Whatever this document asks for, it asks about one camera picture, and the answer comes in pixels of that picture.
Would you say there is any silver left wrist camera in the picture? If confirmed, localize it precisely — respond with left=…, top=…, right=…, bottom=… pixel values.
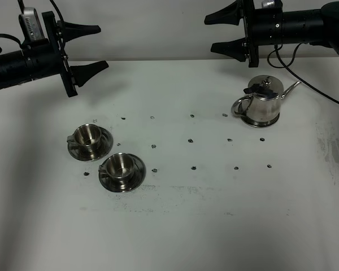
left=19, top=5, right=45, bottom=43

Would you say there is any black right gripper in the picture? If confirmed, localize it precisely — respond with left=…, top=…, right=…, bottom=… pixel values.
left=204, top=0, right=259, bottom=68

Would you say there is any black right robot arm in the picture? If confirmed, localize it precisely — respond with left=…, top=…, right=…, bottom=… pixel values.
left=204, top=1, right=339, bottom=68

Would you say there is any near stainless steel saucer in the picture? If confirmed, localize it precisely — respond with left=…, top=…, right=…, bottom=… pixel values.
left=98, top=153, right=146, bottom=193

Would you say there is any stainless steel teapot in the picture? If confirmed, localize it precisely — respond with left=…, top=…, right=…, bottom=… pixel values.
left=231, top=75, right=301, bottom=128

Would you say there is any stainless steel teacup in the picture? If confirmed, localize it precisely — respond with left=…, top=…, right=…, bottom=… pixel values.
left=98, top=152, right=134, bottom=181
left=67, top=124, right=102, bottom=152

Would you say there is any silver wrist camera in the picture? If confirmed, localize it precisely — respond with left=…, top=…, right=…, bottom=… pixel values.
left=261, top=0, right=283, bottom=8
left=19, top=5, right=45, bottom=43

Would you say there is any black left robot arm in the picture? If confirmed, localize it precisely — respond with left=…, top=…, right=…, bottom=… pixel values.
left=0, top=11, right=108, bottom=97

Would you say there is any stainless steel saucer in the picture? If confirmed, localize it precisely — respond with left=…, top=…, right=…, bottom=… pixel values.
left=98, top=153, right=146, bottom=193
left=67, top=126, right=114, bottom=161

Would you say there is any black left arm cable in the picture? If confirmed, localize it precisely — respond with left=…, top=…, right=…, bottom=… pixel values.
left=0, top=0, right=65, bottom=56

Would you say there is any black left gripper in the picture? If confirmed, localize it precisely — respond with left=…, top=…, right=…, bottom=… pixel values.
left=42, top=11, right=109, bottom=98

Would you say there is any near stainless steel teacup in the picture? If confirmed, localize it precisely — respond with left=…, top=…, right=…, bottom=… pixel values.
left=98, top=152, right=134, bottom=181

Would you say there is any far stainless steel teacup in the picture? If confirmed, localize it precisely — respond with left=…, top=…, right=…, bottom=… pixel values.
left=67, top=124, right=102, bottom=152

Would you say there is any far stainless steel saucer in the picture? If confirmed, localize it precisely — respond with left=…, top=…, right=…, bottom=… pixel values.
left=67, top=126, right=114, bottom=161

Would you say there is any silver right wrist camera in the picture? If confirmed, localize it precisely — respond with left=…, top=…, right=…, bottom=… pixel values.
left=261, top=0, right=283, bottom=8

